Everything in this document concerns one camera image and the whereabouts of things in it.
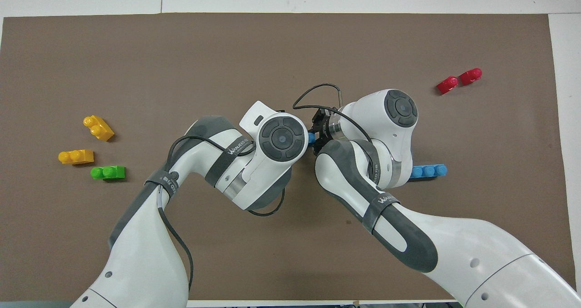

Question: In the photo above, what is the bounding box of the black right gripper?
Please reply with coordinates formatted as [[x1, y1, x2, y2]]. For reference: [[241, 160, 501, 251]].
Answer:
[[311, 108, 341, 149]]

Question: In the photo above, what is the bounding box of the red one-stud brick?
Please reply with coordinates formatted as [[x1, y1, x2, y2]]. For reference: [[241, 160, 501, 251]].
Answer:
[[459, 68, 483, 86], [436, 76, 459, 95]]

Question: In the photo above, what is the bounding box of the brown table mat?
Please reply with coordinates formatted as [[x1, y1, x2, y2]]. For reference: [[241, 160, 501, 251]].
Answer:
[[0, 12, 578, 302]]

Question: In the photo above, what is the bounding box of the green two-stud brick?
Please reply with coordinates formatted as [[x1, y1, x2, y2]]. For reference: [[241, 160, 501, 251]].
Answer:
[[90, 166, 126, 181]]

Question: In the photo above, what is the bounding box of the yellow two-stud brick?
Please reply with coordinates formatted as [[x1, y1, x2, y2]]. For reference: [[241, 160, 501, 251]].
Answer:
[[83, 115, 115, 142], [58, 149, 94, 165]]

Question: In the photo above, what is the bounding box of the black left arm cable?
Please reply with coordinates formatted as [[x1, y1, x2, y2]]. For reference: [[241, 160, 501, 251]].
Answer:
[[157, 136, 286, 291]]

